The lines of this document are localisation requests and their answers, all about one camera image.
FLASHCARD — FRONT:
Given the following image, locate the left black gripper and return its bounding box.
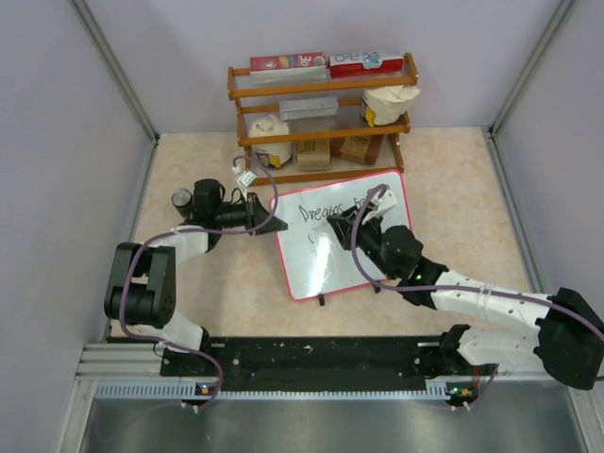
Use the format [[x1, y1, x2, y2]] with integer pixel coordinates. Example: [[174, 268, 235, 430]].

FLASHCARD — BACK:
[[214, 193, 287, 236]]

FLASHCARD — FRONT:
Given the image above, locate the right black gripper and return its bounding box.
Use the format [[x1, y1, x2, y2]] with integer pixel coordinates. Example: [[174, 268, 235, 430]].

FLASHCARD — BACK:
[[329, 206, 398, 280]]

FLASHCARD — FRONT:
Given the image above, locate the pink framed whiteboard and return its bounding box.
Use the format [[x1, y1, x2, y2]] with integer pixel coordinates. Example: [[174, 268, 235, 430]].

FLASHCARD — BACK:
[[270, 170, 411, 300]]

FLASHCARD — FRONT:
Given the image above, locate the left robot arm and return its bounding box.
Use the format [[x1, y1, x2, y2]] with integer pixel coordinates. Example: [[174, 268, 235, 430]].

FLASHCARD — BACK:
[[104, 178, 288, 375]]

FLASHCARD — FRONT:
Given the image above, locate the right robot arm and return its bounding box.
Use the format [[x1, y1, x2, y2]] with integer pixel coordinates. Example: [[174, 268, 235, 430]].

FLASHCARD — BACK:
[[327, 208, 603, 390]]

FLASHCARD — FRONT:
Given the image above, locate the white paper bag left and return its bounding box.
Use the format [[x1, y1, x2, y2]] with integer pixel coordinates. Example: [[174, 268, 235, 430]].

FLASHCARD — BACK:
[[247, 113, 294, 170]]

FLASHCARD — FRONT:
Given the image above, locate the white paper bag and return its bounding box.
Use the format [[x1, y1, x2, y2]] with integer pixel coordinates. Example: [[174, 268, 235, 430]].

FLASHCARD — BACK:
[[247, 113, 294, 170], [361, 85, 421, 126]]

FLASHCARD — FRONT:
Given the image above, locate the brown cleaning pad pack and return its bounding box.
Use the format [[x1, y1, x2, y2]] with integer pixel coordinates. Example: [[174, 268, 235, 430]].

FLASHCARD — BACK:
[[338, 135, 383, 165]]

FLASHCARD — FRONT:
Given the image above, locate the black yellow can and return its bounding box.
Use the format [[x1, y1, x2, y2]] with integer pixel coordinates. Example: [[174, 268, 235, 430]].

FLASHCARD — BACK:
[[171, 188, 193, 210]]

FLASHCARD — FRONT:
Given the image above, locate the wooden three tier shelf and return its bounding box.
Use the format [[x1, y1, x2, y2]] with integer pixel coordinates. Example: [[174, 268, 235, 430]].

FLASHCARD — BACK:
[[226, 53, 419, 183]]

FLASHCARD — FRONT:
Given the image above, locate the silver foil box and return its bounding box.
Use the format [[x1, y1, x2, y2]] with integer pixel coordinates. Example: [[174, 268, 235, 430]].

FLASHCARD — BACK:
[[278, 96, 339, 121]]

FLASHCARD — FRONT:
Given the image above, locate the white paper bag right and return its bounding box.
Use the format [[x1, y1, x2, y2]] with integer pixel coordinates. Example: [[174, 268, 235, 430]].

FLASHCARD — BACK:
[[361, 85, 421, 126]]

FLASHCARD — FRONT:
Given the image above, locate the red toothpaste box left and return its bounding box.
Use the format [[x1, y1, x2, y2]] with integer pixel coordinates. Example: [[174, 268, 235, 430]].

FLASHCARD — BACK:
[[249, 52, 327, 72]]

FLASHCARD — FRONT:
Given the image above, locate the red white box right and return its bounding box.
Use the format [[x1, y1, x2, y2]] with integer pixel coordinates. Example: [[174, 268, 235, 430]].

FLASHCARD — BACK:
[[328, 51, 404, 78]]

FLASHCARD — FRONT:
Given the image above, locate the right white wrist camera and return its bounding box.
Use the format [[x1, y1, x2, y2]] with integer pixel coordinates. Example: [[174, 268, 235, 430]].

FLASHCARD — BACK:
[[363, 186, 398, 223]]

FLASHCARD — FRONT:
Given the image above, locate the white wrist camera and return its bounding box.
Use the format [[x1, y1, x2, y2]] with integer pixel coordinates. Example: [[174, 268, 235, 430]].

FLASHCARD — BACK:
[[363, 186, 398, 223], [232, 166, 257, 191]]

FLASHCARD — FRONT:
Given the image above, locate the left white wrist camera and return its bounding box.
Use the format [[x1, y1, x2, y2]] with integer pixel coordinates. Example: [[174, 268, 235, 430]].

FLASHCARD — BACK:
[[232, 166, 257, 191]]

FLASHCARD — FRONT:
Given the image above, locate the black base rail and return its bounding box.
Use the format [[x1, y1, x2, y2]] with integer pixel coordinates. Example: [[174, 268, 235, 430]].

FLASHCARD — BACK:
[[160, 336, 495, 393]]

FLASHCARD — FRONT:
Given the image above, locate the grey slotted cable duct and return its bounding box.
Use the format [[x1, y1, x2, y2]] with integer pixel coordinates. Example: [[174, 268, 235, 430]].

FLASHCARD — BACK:
[[94, 380, 478, 401]]

